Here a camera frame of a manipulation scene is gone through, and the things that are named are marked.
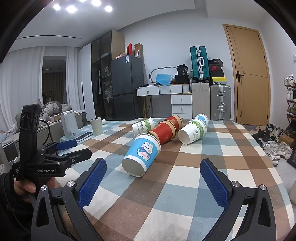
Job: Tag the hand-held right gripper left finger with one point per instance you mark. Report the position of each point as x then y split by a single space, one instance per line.
91 183

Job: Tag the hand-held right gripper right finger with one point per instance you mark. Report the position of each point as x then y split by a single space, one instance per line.
214 183

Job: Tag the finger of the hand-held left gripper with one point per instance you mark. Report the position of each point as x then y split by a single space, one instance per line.
78 154
67 144

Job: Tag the blue bunny paper cup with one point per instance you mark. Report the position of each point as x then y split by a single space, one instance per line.
203 119
144 150

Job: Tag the person's left forearm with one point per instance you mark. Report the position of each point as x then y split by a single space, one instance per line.
9 204

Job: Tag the white green paper cup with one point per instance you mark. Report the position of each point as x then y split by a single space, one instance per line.
142 127
193 133

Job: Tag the red paper cup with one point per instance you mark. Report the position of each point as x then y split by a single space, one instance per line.
163 134
174 121

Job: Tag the person's left hand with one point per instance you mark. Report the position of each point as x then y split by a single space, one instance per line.
24 185

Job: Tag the smartphone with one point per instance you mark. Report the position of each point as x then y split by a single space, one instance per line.
84 136

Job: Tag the white electric kettle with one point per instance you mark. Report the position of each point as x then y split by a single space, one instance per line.
69 124

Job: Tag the cream tumbler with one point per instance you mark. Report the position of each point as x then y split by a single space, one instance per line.
96 126

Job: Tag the grey clothes pile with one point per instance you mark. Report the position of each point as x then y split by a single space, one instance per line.
53 107

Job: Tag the checkered tablecloth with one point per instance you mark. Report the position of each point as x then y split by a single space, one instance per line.
161 197

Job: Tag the white curtain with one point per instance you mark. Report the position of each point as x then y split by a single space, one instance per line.
20 81
75 78

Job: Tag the pile of shoes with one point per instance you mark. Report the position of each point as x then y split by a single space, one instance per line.
272 143

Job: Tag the dark glass door cabinet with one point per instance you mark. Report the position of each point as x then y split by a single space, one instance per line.
101 76

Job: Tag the silver suitcase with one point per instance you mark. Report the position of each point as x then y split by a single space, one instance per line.
220 103

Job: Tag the beige suitcase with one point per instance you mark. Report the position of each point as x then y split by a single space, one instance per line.
200 102

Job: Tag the dark grey refrigerator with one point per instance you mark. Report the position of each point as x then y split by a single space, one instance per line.
126 85

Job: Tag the white drawer desk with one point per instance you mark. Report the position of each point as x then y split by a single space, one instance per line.
180 102

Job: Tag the shoe rack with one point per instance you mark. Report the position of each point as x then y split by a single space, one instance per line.
291 104

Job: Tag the stack of shoe boxes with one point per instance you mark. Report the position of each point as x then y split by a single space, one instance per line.
216 71

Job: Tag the wooden door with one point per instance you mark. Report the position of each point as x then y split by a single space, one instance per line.
249 76

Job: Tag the black bag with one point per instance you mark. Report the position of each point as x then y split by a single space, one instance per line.
182 74

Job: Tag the blue plastic bag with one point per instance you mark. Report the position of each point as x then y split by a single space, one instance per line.
164 79

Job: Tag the red box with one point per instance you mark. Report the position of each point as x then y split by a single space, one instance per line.
130 49

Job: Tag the cardboard box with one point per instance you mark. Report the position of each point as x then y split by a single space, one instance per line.
138 50

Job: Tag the green suitcase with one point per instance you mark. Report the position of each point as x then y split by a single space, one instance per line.
199 63

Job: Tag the ceiling lamp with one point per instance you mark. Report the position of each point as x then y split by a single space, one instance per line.
71 8

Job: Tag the chrome tube frame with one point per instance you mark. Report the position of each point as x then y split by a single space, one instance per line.
161 68

